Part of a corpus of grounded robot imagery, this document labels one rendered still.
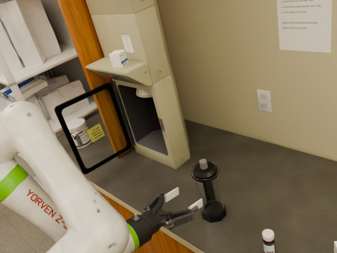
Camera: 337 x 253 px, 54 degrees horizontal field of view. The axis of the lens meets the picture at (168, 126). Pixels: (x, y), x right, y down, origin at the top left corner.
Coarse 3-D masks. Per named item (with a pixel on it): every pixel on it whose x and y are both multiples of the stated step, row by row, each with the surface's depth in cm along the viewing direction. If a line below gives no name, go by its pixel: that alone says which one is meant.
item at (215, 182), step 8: (192, 168) 125; (192, 176) 121; (200, 184) 121; (208, 184) 120; (216, 184) 121; (200, 192) 124; (208, 192) 122; (216, 192) 123; (208, 200) 124; (216, 200) 124; (208, 208) 126; (216, 208) 126; (224, 208) 130
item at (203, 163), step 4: (200, 160) 121; (204, 160) 120; (200, 164) 120; (204, 164) 119; (208, 164) 123; (212, 164) 122; (196, 168) 122; (200, 168) 122; (204, 168) 120; (208, 168) 120; (212, 168) 120; (216, 168) 121; (196, 172) 120; (200, 172) 120; (204, 172) 119; (208, 172) 119; (212, 172) 119; (196, 176) 120; (200, 176) 119; (204, 176) 118; (208, 176) 118
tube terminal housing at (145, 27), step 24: (96, 24) 149; (120, 24) 136; (144, 24) 131; (120, 48) 145; (144, 48) 134; (168, 72) 146; (120, 96) 167; (168, 96) 149; (168, 120) 153; (168, 144) 157
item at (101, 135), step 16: (96, 96) 160; (64, 112) 153; (80, 112) 158; (96, 112) 163; (112, 112) 168; (80, 128) 160; (96, 128) 165; (112, 128) 171; (96, 144) 168; (112, 144) 173; (96, 160) 170
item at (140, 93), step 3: (138, 90) 156; (141, 90) 155; (144, 90) 154; (138, 93) 157; (141, 93) 155; (144, 93) 154; (147, 93) 153; (150, 93) 153; (138, 96) 157; (141, 96) 155; (144, 96) 154; (147, 96) 153; (150, 96) 153
